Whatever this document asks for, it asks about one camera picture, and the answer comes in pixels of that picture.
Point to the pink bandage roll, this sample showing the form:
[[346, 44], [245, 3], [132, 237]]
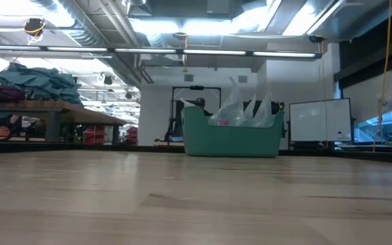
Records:
[[223, 122]]

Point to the long ceiling light strip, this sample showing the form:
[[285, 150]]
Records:
[[284, 54]]

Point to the wooden workbench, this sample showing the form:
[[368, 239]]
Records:
[[80, 115]]

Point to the person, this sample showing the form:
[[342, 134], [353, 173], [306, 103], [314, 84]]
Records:
[[200, 102]]

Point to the black ceiling device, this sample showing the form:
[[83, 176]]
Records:
[[34, 25]]

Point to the teal plastic bin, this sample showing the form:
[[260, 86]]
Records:
[[233, 141]]

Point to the black spotlight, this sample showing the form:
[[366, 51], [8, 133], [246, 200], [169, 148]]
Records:
[[128, 95], [108, 80]]

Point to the blue cloth pile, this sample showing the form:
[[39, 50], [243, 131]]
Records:
[[39, 83]]

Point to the blue lit display screen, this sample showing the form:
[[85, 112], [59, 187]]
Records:
[[386, 126]]

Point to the red storage bins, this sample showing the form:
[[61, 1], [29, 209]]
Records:
[[94, 135], [132, 136]]

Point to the black camera stand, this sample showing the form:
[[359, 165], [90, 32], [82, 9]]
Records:
[[196, 87]]

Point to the whiteboard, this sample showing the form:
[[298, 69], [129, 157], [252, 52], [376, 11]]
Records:
[[318, 119]]

